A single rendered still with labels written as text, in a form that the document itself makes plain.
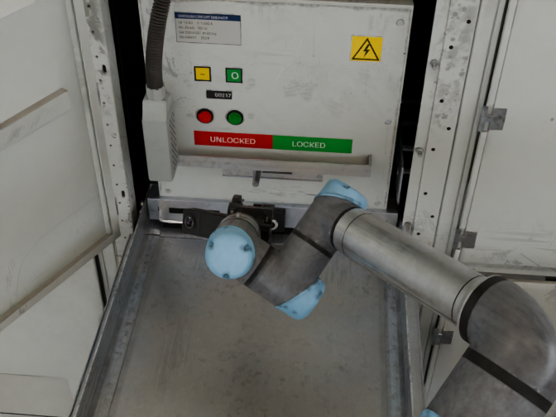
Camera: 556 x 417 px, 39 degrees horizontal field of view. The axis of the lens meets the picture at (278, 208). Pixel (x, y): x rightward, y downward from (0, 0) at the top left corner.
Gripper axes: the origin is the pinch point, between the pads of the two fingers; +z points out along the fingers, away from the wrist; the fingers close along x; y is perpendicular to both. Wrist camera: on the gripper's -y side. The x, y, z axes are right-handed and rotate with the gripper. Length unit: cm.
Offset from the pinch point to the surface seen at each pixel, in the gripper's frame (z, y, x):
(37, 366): 39, -54, -53
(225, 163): 7.2, -4.3, 8.1
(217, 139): 9.1, -6.5, 12.6
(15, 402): 47, -63, -68
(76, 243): 9.4, -35.0, -11.8
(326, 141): 8.7, 15.6, 13.8
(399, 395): -15.8, 32.2, -27.8
